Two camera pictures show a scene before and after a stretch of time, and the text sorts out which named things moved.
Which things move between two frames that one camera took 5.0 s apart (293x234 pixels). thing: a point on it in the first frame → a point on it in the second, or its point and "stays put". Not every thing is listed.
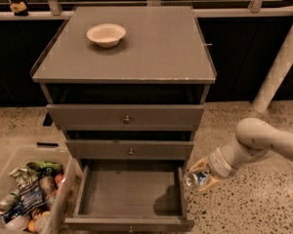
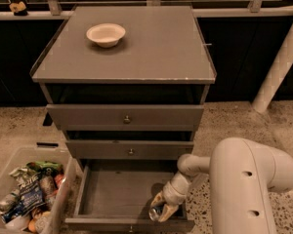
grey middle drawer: [126, 149] stays put
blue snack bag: [31, 195] stays put
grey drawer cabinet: [126, 86] stays put
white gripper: [216, 163] → [170, 192]
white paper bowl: [105, 35] stays put
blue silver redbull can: [200, 177] → [153, 214]
